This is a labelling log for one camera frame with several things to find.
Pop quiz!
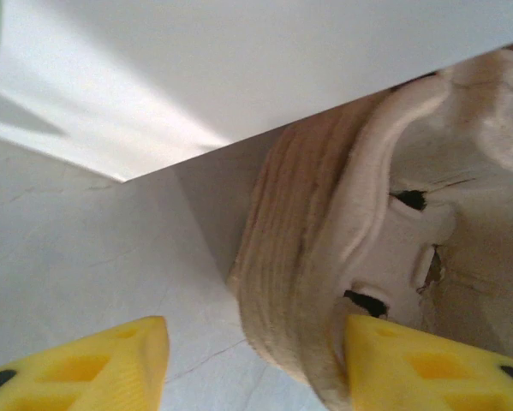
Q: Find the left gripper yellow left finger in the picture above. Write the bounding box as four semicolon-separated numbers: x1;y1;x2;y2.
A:
0;315;170;411

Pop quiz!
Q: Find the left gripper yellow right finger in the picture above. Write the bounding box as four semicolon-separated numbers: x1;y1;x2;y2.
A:
343;314;513;411

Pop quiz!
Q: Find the brown pulp cup carrier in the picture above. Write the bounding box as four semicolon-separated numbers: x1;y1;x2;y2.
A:
331;40;513;386

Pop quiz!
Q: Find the white flower-print paper bag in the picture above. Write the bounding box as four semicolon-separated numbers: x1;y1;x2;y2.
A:
0;0;513;183

